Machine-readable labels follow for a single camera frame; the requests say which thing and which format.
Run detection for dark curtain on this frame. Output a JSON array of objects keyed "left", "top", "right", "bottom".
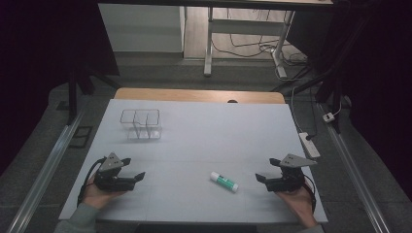
[
  {"left": 0, "top": 0, "right": 120, "bottom": 178},
  {"left": 286, "top": 0, "right": 412, "bottom": 202}
]

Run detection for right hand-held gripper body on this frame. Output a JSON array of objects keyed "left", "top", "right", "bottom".
[{"left": 264, "top": 152, "right": 319, "bottom": 193}]

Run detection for white-legged desk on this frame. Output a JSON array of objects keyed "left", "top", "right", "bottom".
[{"left": 96, "top": 0, "right": 334, "bottom": 79}]

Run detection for black rectangular floor frame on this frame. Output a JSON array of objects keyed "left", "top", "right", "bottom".
[{"left": 68, "top": 125, "right": 94, "bottom": 150}]

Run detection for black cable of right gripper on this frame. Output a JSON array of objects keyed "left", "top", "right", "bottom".
[{"left": 302, "top": 174, "right": 318, "bottom": 216}]

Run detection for wooden table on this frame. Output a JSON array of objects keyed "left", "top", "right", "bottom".
[{"left": 113, "top": 86, "right": 287, "bottom": 105}]

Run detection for aluminium rail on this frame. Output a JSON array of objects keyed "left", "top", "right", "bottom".
[
  {"left": 6, "top": 109, "right": 86, "bottom": 233},
  {"left": 318, "top": 102, "right": 394, "bottom": 233}
]

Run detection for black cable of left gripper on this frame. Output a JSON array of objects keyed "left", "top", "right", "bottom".
[{"left": 77, "top": 156, "right": 108, "bottom": 208}]

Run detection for white power strip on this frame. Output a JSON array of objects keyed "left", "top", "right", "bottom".
[{"left": 297, "top": 131, "right": 322, "bottom": 159}]

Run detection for tangled black floor cables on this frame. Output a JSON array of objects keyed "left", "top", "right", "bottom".
[{"left": 211, "top": 8, "right": 309, "bottom": 67}]

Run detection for person's right hand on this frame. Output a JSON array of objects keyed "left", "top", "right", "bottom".
[{"left": 275, "top": 183, "right": 319, "bottom": 228}]

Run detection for white panel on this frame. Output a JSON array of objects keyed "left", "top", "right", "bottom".
[{"left": 98, "top": 3, "right": 187, "bottom": 53}]

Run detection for clear plastic organizer box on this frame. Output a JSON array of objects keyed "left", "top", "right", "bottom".
[{"left": 120, "top": 108, "right": 163, "bottom": 141}]

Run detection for person's left hand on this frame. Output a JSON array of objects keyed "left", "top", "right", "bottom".
[{"left": 81, "top": 174, "right": 126, "bottom": 210}]

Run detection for white and green glue stick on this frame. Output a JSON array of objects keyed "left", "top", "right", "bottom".
[{"left": 209, "top": 171, "right": 240, "bottom": 193}]

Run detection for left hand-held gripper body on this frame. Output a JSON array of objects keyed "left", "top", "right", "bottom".
[{"left": 93, "top": 151, "right": 136, "bottom": 193}]

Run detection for white table mat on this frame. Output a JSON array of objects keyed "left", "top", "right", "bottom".
[{"left": 58, "top": 98, "right": 328, "bottom": 224}]

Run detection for black metal stand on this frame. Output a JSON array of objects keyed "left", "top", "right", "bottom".
[
  {"left": 271, "top": 6, "right": 377, "bottom": 134},
  {"left": 65, "top": 61, "right": 121, "bottom": 126}
]

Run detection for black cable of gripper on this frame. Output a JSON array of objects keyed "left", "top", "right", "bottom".
[
  {"left": 77, "top": 156, "right": 108, "bottom": 208},
  {"left": 302, "top": 174, "right": 318, "bottom": 216}
]

